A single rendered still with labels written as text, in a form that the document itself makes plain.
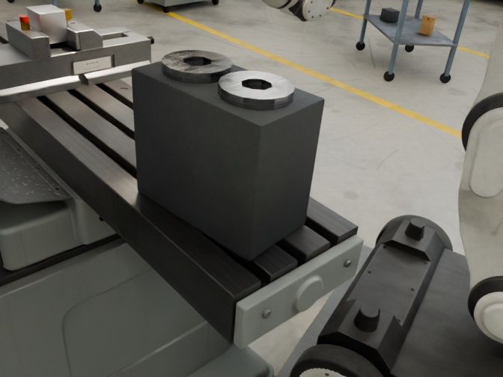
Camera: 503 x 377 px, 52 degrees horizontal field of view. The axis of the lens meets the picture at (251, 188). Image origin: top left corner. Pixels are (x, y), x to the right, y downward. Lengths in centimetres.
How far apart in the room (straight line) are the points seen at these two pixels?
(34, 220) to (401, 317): 73
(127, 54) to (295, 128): 66
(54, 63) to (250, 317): 69
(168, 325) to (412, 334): 55
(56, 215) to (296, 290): 46
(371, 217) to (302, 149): 186
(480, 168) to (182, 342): 81
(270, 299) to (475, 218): 49
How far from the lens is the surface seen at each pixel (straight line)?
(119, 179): 80
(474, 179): 93
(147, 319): 122
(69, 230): 96
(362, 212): 249
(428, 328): 117
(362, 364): 102
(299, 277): 65
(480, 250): 105
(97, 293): 107
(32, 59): 110
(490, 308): 107
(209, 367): 148
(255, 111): 57
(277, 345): 181
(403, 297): 118
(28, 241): 94
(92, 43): 114
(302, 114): 60
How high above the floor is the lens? 136
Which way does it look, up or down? 32 degrees down
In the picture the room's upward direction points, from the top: 5 degrees clockwise
